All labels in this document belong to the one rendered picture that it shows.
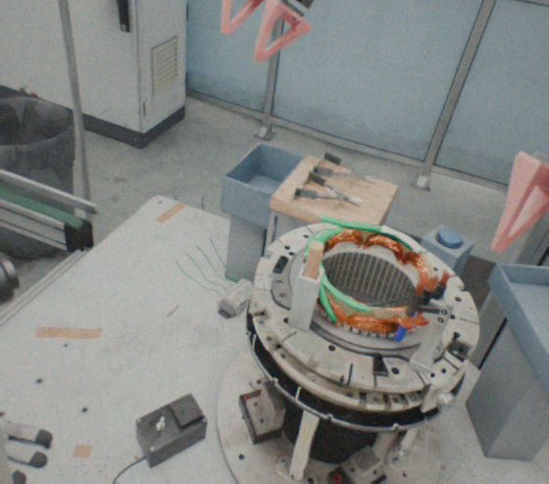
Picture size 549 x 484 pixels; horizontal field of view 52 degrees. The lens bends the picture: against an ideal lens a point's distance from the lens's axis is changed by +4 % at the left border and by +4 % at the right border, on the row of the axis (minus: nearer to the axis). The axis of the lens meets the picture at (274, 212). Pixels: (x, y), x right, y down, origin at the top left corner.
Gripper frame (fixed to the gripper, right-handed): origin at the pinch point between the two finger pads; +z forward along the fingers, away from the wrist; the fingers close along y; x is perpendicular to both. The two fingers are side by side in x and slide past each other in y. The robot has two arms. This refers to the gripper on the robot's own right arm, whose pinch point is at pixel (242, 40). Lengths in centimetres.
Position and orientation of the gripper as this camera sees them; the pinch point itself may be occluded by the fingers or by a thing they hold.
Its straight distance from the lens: 77.8
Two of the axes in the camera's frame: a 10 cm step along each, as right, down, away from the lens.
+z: -5.3, 8.0, 2.8
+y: 5.0, 5.7, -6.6
